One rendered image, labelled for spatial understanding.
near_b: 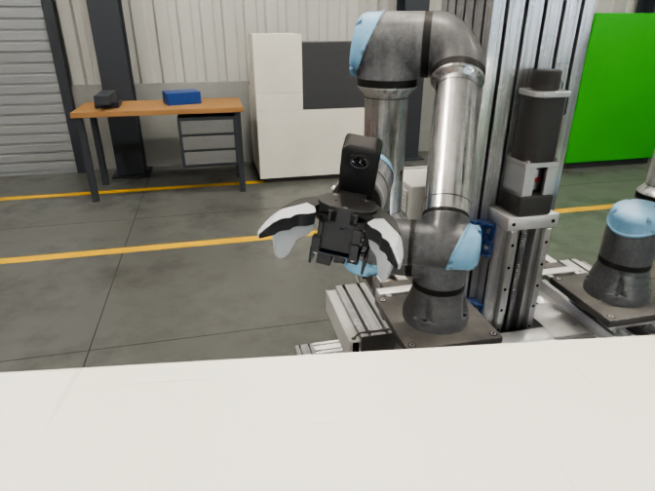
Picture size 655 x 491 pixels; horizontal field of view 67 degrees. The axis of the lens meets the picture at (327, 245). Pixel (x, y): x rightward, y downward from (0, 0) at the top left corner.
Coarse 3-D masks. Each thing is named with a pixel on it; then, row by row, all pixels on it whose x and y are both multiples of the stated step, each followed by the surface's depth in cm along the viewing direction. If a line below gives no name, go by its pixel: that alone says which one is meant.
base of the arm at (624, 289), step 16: (592, 272) 124; (608, 272) 119; (624, 272) 117; (640, 272) 116; (592, 288) 123; (608, 288) 119; (624, 288) 118; (640, 288) 117; (624, 304) 118; (640, 304) 118
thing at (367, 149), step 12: (348, 144) 57; (360, 144) 56; (372, 144) 57; (348, 156) 58; (360, 156) 57; (372, 156) 57; (348, 168) 59; (360, 168) 58; (372, 168) 58; (348, 180) 61; (360, 180) 61; (372, 180) 60; (360, 192) 62; (372, 192) 62
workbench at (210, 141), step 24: (96, 96) 461; (168, 96) 492; (192, 96) 502; (96, 120) 523; (192, 120) 485; (216, 120) 490; (240, 120) 497; (96, 144) 530; (192, 144) 494; (216, 144) 500; (240, 144) 507; (240, 168) 516; (96, 192) 494
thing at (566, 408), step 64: (0, 384) 17; (64, 384) 17; (128, 384) 17; (192, 384) 17; (256, 384) 17; (320, 384) 17; (384, 384) 17; (448, 384) 17; (512, 384) 17; (576, 384) 17; (640, 384) 17; (0, 448) 15; (64, 448) 15; (128, 448) 15; (192, 448) 15; (256, 448) 15; (320, 448) 15; (384, 448) 15; (448, 448) 15; (512, 448) 15; (576, 448) 15; (640, 448) 15
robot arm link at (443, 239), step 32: (448, 32) 86; (448, 64) 85; (480, 64) 85; (448, 96) 84; (448, 128) 82; (448, 160) 80; (448, 192) 78; (416, 224) 78; (448, 224) 76; (416, 256) 77; (448, 256) 76
